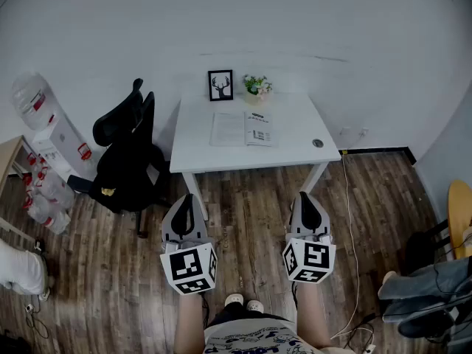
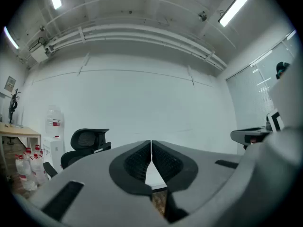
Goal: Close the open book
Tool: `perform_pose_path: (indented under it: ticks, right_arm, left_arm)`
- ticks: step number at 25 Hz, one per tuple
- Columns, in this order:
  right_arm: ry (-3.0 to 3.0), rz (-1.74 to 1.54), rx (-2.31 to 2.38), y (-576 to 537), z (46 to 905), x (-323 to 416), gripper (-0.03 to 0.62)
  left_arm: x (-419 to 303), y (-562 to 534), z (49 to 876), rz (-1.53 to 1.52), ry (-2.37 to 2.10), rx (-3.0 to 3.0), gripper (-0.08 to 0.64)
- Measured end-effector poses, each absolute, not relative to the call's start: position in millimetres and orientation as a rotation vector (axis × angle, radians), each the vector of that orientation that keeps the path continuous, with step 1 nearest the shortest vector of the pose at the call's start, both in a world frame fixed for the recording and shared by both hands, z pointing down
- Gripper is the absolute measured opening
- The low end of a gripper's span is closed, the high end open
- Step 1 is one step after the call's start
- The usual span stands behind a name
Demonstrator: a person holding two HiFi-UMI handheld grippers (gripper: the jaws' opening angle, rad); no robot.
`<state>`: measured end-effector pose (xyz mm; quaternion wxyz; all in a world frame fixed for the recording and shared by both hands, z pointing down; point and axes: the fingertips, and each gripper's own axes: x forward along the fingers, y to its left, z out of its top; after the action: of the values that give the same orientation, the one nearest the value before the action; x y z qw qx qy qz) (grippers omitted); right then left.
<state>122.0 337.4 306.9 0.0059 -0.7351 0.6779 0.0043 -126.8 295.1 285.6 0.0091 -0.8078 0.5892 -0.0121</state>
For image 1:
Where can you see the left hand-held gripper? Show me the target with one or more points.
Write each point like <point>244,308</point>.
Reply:
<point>186,266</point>

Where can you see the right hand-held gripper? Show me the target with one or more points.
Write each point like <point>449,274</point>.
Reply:
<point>315,256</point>

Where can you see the grey cover book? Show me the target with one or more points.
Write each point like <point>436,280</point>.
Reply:
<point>228,129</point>

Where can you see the person's left forearm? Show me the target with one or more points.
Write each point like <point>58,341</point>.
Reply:
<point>188,323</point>

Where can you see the person's right forearm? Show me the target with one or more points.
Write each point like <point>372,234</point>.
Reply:
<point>311,315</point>

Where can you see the white table leg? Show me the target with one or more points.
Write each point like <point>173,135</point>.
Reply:
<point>315,177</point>

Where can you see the black mesh office chair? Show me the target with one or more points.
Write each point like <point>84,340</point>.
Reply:
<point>125,168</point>

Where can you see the person's beige slipper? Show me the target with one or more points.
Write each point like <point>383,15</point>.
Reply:
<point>234,299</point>
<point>254,306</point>

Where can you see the person's black shorts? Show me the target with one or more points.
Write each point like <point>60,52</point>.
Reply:
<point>236,313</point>

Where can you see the black stool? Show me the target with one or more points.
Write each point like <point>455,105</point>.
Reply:
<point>420,249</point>

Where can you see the person's printed white shirt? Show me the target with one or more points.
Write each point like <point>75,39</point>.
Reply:
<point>250,339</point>

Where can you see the pile of empty water bottles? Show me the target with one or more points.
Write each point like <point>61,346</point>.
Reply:
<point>49,197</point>

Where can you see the potted artificial flower plant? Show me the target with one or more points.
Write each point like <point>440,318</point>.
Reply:
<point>257,89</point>

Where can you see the black framed deer picture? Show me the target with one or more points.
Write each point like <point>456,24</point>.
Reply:
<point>220,85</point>

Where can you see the white water dispenser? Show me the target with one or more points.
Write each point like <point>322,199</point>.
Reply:
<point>62,146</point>

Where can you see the round wooden table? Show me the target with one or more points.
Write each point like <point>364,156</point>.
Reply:
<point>461,216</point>

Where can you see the white bag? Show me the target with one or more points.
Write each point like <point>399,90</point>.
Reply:
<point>20,267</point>

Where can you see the light wooden table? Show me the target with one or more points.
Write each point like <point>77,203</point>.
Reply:
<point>11,153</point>

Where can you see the large clear water bottle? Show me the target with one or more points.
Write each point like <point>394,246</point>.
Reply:
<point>31,101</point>

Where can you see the white wall socket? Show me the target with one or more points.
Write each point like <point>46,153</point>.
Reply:
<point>344,130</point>
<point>364,132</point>

